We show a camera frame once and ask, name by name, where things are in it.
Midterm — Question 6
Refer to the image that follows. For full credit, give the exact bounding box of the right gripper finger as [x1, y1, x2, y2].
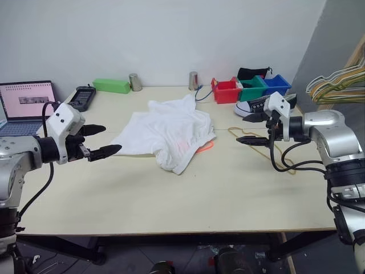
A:
[236, 135, 270, 148]
[242, 112, 269, 124]

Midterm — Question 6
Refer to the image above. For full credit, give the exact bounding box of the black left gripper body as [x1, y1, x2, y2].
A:
[64, 132, 91, 163]

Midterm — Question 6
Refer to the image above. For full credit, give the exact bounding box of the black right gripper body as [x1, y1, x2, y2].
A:
[265, 110, 283, 149]

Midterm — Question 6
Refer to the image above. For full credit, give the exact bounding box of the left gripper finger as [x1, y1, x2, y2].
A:
[86, 144, 123, 163]
[81, 124, 107, 136]

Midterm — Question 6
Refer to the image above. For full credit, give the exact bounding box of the yellow wire clothes hanger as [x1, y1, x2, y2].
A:
[227, 126, 297, 175]

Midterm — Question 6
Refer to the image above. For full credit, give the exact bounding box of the white cloth garment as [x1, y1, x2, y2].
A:
[109, 94, 217, 175]

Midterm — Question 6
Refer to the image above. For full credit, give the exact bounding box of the neon orange clothes hanger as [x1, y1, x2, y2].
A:
[196, 139, 214, 154]

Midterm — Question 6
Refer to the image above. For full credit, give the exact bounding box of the green hanging clothes hanger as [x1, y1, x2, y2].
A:
[313, 81, 365, 105]

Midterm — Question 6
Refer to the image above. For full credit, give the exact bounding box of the black and white sneaker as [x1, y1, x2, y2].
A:
[233, 93, 298, 117]

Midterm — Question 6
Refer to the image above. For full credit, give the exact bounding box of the green plastic bin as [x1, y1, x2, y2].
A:
[231, 75, 269, 103]

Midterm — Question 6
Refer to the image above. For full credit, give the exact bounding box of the black handheld device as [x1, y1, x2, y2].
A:
[66, 85, 96, 112]

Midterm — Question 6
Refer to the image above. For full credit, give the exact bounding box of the red plastic bin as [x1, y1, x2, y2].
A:
[210, 77, 242, 106]

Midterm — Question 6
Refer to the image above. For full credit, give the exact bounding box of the blue plastic bin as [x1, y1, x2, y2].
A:
[258, 74, 293, 98]

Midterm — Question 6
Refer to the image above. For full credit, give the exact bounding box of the black fabric pouch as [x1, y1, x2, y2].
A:
[237, 67, 272, 81]

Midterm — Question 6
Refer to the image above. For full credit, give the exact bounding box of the green rectangular box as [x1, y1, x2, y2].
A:
[92, 78, 132, 94]

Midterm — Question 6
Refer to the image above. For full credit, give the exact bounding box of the bundle of clothes hangers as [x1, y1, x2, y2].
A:
[305, 64, 365, 95]

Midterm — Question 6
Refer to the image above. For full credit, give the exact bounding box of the metal cup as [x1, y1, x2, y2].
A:
[188, 71, 200, 91]
[128, 73, 143, 92]

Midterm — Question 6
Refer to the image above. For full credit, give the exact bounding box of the open laptop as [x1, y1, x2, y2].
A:
[0, 80, 62, 138]

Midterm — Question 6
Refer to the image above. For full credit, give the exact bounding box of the black table leg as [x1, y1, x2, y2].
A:
[266, 231, 337, 262]

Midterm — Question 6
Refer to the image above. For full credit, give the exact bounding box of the light wooden slat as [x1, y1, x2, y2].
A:
[280, 232, 296, 274]

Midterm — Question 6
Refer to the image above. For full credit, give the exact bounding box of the dark rounded cylinder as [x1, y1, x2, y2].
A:
[213, 247, 246, 274]
[150, 260, 176, 274]

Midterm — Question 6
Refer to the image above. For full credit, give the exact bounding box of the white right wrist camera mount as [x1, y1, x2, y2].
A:
[263, 91, 292, 142]

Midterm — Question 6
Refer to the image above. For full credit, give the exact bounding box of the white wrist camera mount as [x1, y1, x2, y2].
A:
[263, 91, 292, 142]
[44, 102, 86, 166]

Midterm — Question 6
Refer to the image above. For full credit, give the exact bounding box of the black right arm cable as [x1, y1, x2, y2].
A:
[267, 134, 329, 174]

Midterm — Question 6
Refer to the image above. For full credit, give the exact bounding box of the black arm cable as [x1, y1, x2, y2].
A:
[267, 134, 329, 174]
[17, 100, 57, 220]

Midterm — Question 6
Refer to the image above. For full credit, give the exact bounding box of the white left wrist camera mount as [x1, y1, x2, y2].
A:
[44, 102, 86, 166]

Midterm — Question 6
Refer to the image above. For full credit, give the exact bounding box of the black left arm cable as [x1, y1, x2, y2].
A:
[17, 100, 57, 220]

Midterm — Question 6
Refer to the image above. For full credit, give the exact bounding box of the blue cable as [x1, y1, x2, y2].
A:
[194, 84, 214, 102]

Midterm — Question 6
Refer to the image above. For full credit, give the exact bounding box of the wooden frame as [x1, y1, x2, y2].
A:
[316, 34, 365, 112]

